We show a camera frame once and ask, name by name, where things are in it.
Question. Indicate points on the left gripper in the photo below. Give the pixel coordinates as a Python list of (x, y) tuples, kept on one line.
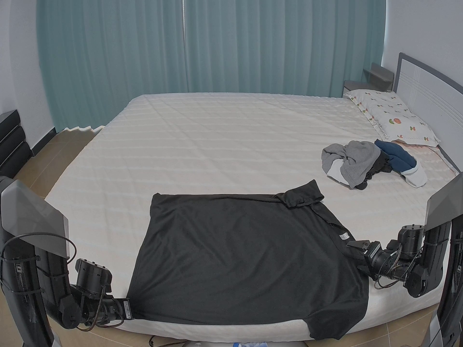
[(123, 308)]

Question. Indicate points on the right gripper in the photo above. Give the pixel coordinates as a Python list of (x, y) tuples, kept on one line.
[(374, 264)]

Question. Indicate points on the black T-shirt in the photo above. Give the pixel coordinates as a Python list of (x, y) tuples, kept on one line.
[(246, 258)]

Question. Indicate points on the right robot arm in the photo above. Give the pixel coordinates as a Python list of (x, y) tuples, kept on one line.
[(439, 244)]

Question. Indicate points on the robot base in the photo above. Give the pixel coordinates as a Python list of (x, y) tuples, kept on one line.
[(231, 344)]

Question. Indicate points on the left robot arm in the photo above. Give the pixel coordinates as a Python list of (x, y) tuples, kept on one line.
[(29, 211)]

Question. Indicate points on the pile of clothes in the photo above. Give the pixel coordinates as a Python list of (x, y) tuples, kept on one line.
[(354, 161)]

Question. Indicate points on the bed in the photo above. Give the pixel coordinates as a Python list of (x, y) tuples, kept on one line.
[(217, 150)]

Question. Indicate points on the white printed pillow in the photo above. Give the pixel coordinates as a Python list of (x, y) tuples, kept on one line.
[(394, 116)]

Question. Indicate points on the grey bedside table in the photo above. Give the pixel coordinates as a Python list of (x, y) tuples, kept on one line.
[(372, 78)]

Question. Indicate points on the black chest of drawers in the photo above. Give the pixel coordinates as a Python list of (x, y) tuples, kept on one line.
[(12, 139)]

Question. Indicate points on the blue-green curtain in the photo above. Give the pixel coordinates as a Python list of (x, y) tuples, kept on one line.
[(108, 49), (282, 34)]

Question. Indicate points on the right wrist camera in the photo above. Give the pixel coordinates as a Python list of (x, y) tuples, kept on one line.
[(361, 247)]

